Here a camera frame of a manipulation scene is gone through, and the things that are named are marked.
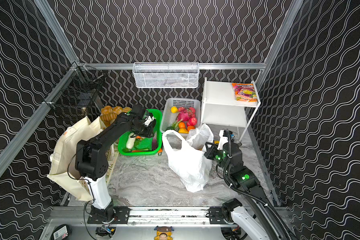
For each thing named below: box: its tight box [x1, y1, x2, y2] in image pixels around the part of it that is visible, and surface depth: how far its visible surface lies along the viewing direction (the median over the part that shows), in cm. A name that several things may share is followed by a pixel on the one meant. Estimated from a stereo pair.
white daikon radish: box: [126, 132, 136, 149], surface depth 99 cm
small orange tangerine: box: [178, 122, 186, 129], surface depth 107 cm
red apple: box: [188, 117, 198, 126], surface depth 105 cm
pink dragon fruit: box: [177, 107, 196, 122], surface depth 106 cm
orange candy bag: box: [231, 83, 258, 103], surface depth 81 cm
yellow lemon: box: [170, 106, 178, 114], surface depth 119 cm
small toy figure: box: [153, 225, 174, 240], surface depth 70 cm
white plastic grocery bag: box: [162, 123, 214, 193], surface depth 70 cm
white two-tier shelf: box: [201, 77, 261, 142], surface depth 89 cm
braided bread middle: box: [100, 105, 132, 127], surface depth 119 cm
